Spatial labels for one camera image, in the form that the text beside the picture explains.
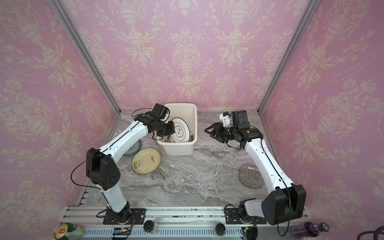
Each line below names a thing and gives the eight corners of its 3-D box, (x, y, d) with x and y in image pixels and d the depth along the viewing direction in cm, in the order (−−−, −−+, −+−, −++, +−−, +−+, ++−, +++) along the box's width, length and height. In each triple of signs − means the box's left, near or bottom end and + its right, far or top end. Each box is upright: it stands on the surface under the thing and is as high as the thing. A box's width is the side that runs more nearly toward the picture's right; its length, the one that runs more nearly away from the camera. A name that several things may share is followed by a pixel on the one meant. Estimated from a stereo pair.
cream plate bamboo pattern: (130, 174, 90) (128, 172, 88) (137, 149, 101) (136, 147, 99) (158, 174, 90) (157, 172, 88) (162, 149, 101) (162, 147, 99)
